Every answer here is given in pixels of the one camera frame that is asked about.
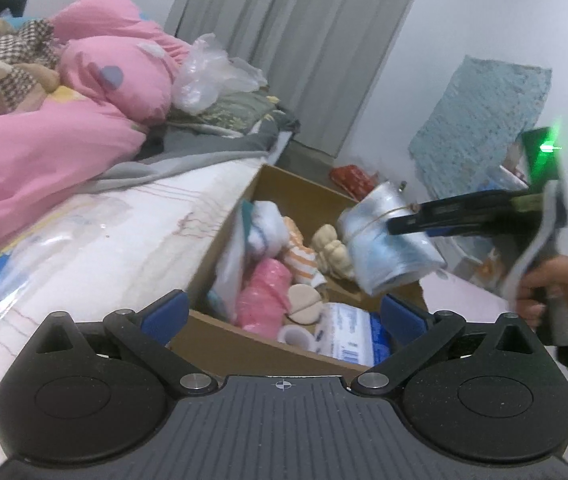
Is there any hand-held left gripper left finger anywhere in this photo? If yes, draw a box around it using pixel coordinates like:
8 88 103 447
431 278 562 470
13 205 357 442
34 289 219 396

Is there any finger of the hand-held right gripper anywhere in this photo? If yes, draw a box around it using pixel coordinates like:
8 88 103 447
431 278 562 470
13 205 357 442
387 189 531 235
426 226 496 240

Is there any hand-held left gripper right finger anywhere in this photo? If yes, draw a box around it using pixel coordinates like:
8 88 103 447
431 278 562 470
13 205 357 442
350 292 535 396

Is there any white blue tissue pack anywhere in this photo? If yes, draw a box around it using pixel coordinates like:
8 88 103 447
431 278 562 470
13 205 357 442
314 302 395 367

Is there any blue face mask bundle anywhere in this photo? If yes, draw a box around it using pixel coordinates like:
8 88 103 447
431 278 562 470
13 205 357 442
336 182 447 297

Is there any brown cardboard box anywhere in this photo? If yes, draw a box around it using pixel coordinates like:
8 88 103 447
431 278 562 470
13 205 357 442
166 164 427 386

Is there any cream yellow sock bundle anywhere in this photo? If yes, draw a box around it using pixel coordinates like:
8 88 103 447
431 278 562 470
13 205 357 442
311 225 355 280

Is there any pink plastic bag roll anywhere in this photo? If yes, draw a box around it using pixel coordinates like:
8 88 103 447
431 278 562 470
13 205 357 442
235 258 292 332

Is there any orange striped sock bundle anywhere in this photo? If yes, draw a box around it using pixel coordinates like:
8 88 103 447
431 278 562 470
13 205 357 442
281 216 327 288

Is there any white teal pouch packet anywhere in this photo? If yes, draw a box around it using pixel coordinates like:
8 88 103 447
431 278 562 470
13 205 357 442
211 200 255 311

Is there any teal floral cloth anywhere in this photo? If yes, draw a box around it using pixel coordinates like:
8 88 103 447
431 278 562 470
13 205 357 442
408 55 554 201

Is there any beige round puff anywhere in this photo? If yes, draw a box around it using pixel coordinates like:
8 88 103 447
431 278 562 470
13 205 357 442
286 284 325 328

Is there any red snack bag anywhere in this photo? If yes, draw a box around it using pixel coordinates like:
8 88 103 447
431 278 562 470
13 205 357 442
329 165 379 201

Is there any white rolled towel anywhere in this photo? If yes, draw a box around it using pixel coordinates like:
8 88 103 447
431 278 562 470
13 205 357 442
249 201 289 261

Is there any clear printed plastic bag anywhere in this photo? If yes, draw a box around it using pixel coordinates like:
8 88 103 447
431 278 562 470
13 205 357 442
0 195 129 331

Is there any grey patterned blanket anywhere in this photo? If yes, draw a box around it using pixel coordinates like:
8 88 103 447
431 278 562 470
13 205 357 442
98 91 301 186

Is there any pink quilt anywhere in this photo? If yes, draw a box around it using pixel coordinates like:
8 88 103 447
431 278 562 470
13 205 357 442
0 0 189 271

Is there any clear crumpled plastic bag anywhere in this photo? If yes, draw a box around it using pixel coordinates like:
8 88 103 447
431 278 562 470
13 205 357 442
171 34 267 115

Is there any grey curtain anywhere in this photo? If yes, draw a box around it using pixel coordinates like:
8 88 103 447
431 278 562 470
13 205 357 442
164 0 432 158

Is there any brown checkered cloth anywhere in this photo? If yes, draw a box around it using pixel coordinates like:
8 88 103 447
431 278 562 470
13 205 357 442
0 19 62 111

